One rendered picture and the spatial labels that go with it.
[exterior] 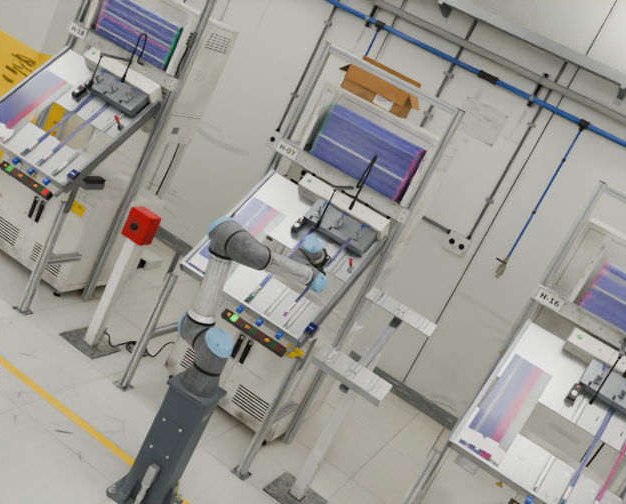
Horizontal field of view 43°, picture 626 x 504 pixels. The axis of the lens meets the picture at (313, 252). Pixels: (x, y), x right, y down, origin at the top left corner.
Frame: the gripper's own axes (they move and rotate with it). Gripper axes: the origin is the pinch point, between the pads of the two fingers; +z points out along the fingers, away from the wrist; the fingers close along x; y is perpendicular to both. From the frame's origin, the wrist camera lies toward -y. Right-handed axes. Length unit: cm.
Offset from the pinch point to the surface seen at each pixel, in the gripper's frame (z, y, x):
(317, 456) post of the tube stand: 39, -62, -38
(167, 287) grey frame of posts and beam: 13, -40, 61
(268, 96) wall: 140, 128, 151
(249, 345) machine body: 48, -37, 23
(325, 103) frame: 1, 76, 49
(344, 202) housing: 15.1, 42.1, 15.8
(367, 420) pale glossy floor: 156, -21, -31
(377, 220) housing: 15.2, 42.6, -2.9
